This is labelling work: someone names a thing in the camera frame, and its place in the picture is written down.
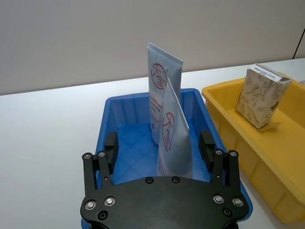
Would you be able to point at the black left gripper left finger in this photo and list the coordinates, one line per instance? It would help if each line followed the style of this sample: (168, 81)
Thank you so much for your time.
(107, 164)

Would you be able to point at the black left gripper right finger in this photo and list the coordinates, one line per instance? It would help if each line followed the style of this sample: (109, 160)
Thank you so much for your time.
(219, 167)

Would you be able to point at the blue plastic bin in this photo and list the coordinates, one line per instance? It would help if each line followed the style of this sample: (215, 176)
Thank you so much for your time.
(133, 143)

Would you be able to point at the short pale blue tube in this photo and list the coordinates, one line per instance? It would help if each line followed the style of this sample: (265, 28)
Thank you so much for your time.
(175, 152)

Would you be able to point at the yellow plastic bin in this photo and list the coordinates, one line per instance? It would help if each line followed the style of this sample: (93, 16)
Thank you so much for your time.
(267, 152)

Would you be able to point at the gold patterned carton box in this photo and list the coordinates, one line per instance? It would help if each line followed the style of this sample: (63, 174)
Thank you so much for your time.
(259, 100)

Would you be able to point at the tall pale blue tube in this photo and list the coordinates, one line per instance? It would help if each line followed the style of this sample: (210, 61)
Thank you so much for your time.
(162, 71)

